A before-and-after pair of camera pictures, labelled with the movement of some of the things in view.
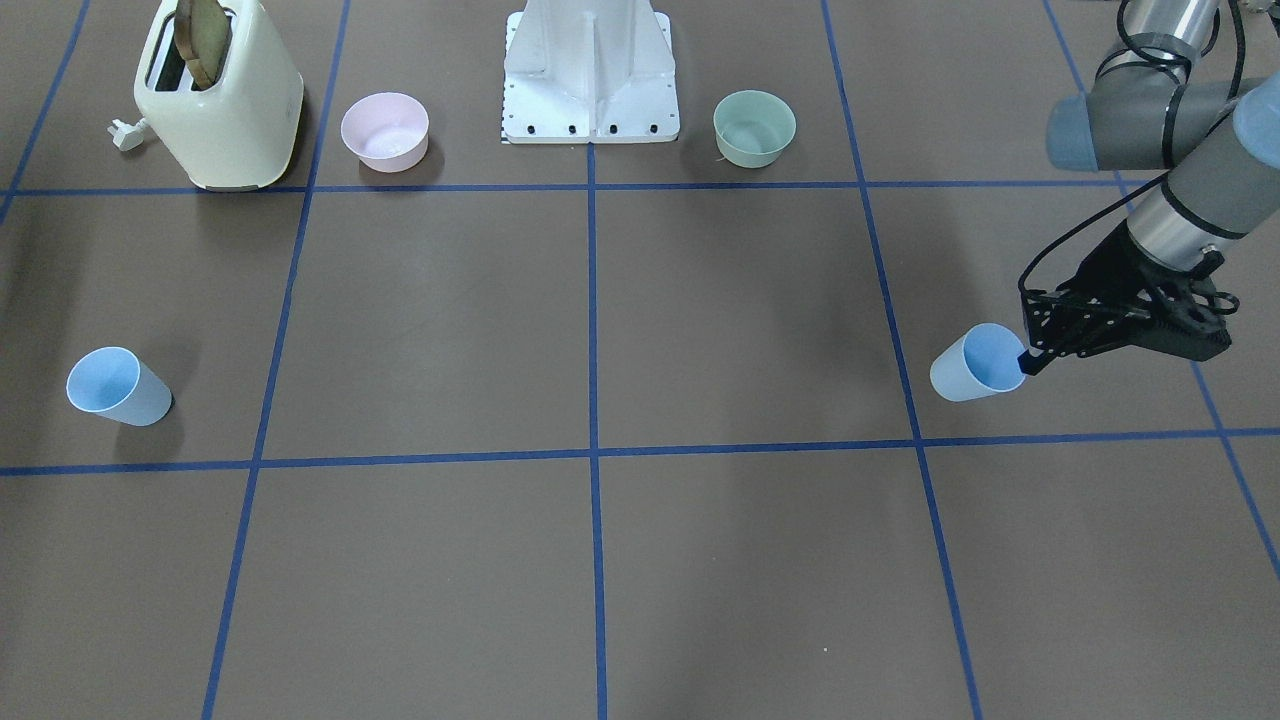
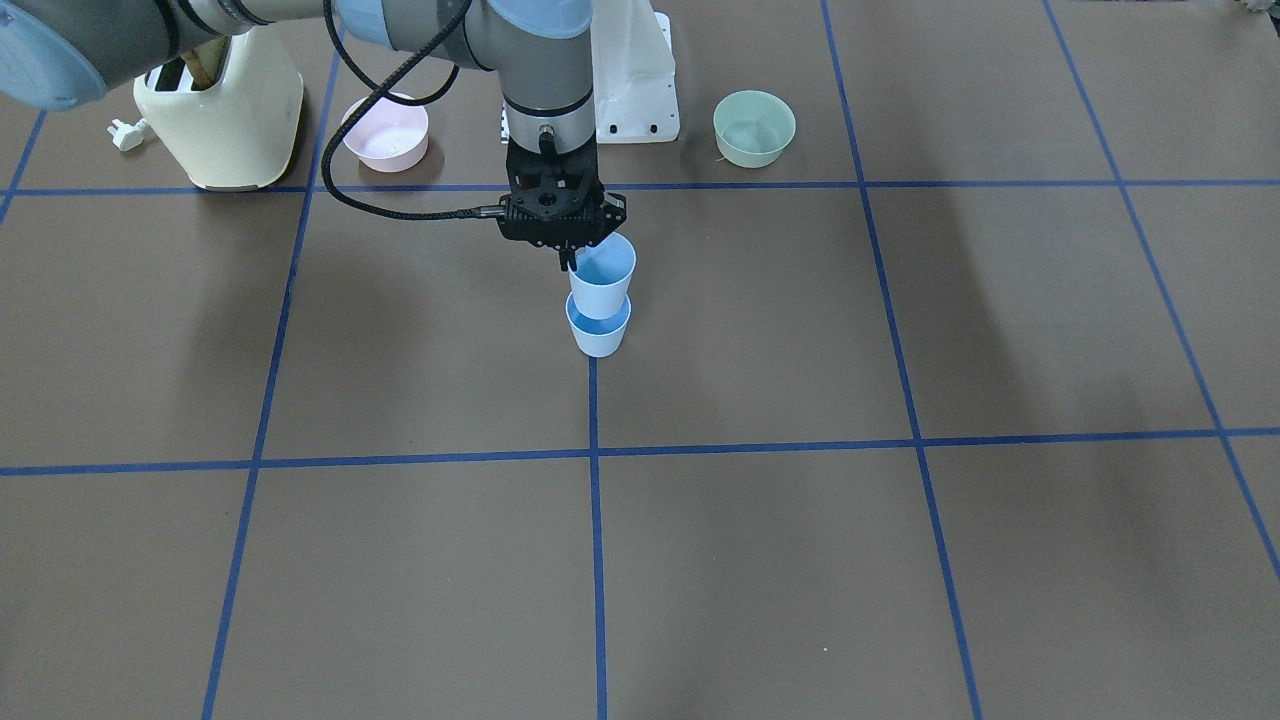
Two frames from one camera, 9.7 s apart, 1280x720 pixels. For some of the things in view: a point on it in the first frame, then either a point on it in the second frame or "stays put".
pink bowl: (387, 131) stays put
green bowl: (753, 127) stays put
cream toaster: (238, 134) stays put
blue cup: (980, 361) → (597, 338)
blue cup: (114, 382) → (603, 276)
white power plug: (127, 136) stays put
